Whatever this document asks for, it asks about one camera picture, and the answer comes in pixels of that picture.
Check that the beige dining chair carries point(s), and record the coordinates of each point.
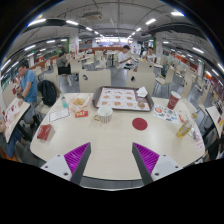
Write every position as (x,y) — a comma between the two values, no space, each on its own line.
(168,77)

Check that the crumpled white napkin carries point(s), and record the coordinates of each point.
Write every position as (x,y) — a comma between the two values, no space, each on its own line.
(142,92)

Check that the pink white paper slip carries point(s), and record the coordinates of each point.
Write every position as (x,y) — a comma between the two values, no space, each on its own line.
(199,142)

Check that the small red white packet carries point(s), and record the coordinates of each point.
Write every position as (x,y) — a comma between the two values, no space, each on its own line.
(182,118)

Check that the orange-white food wrapper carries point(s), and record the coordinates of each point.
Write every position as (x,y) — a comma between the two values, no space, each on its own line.
(80,101)

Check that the black backpack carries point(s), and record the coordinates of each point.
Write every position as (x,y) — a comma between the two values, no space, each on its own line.
(48,92)

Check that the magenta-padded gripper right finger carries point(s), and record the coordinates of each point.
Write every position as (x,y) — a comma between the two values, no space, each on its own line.
(147,158)

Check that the beige dining chairs group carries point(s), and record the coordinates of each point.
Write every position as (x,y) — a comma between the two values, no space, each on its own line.
(76,66)

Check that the red booklet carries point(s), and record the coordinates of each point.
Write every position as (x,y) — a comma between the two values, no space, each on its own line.
(44,132)

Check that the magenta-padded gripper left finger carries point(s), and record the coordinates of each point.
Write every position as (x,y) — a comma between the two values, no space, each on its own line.
(76,158)

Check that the red paper cup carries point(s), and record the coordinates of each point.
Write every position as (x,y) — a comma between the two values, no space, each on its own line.
(173,100)

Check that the colourful printed leaflet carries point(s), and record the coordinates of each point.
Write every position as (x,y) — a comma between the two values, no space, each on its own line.
(165,114)

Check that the white paper card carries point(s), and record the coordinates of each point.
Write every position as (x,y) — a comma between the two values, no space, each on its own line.
(59,114)

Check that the beige chair with round hole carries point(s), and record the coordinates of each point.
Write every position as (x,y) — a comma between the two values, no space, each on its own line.
(96,80)
(143,80)

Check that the clear amber drink bottle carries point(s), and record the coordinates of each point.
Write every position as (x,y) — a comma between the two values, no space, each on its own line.
(184,129)

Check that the person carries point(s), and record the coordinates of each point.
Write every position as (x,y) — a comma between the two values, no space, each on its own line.
(62,63)
(29,86)
(123,57)
(150,56)

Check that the ceiling strip lights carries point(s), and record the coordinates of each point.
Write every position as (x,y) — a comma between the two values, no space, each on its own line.
(36,22)

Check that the ceiling air conditioner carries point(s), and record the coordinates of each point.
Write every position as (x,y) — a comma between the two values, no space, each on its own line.
(92,16)

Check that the printed menu sheet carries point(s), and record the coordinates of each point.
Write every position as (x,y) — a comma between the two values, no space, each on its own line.
(12,115)

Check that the red sauce packet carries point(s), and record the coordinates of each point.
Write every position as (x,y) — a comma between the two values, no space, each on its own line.
(81,114)

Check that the flat round red coaster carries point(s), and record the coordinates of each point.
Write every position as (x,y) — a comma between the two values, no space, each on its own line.
(139,124)

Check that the small clear bottle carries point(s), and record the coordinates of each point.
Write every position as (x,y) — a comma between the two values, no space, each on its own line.
(64,102)

